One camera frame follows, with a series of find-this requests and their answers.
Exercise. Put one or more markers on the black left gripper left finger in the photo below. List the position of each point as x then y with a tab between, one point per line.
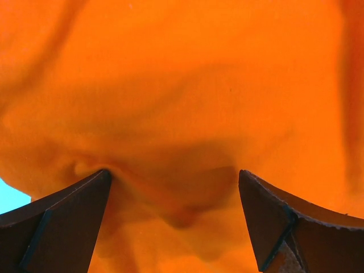
56	233

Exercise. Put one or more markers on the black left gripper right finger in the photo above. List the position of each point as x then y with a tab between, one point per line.
289	234

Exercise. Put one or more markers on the orange t-shirt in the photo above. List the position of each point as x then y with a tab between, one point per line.
174	98

